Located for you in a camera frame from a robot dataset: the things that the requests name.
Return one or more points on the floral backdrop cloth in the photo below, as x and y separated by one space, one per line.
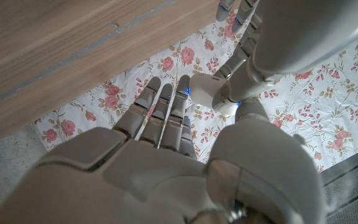
322 102

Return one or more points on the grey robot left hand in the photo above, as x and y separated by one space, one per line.
306 31

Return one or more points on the white AirPods case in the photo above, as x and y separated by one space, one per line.
202 90

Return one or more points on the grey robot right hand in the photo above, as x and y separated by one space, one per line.
135 180

